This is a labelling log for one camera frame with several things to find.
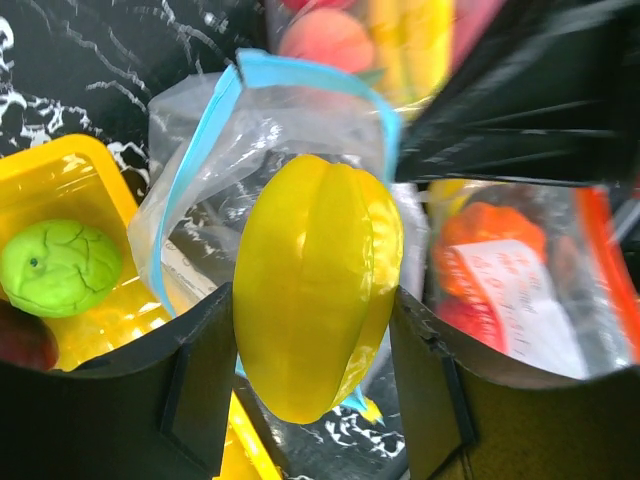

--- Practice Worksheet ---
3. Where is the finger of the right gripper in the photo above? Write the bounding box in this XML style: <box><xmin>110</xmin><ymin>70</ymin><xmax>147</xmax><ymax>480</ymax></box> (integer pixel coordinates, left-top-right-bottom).
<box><xmin>395</xmin><ymin>1</ymin><xmax>639</xmax><ymax>186</ymax></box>

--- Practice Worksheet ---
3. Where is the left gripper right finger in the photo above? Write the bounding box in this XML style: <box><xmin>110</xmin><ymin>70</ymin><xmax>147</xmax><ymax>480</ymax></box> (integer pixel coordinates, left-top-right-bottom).
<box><xmin>390</xmin><ymin>290</ymin><xmax>639</xmax><ymax>479</ymax></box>

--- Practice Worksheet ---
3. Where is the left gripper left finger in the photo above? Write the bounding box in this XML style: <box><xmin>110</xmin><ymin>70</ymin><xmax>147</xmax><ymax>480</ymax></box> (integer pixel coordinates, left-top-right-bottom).
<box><xmin>1</xmin><ymin>285</ymin><xmax>236</xmax><ymax>479</ymax></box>

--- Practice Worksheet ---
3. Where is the dark red fake apple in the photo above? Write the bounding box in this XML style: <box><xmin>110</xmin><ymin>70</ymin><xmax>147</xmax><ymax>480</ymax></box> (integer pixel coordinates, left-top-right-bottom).
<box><xmin>0</xmin><ymin>300</ymin><xmax>59</xmax><ymax>371</ymax></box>

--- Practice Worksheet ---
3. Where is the green fake fruit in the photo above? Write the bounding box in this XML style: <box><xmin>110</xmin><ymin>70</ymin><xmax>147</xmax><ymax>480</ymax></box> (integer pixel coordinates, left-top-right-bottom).
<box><xmin>1</xmin><ymin>219</ymin><xmax>123</xmax><ymax>318</ymax></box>

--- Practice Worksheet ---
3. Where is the yellow fake fruit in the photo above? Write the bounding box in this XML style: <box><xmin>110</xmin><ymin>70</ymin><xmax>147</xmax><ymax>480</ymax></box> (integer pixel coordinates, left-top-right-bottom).
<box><xmin>233</xmin><ymin>155</ymin><xmax>404</xmax><ymax>424</ymax></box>

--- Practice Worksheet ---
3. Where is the blue zip fruit bag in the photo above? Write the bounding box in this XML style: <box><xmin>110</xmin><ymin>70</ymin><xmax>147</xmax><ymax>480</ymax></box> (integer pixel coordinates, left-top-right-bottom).
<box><xmin>126</xmin><ymin>47</ymin><xmax>431</xmax><ymax>426</ymax></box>

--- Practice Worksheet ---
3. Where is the banana and apples bag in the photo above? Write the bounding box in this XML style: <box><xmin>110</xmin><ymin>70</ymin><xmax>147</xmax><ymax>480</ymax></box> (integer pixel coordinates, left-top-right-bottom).
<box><xmin>265</xmin><ymin>0</ymin><xmax>502</xmax><ymax>112</ymax></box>

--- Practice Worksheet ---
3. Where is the grapes and orange bag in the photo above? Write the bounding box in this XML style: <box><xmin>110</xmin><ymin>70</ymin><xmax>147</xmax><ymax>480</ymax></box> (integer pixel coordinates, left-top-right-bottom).
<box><xmin>426</xmin><ymin>179</ymin><xmax>639</xmax><ymax>379</ymax></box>

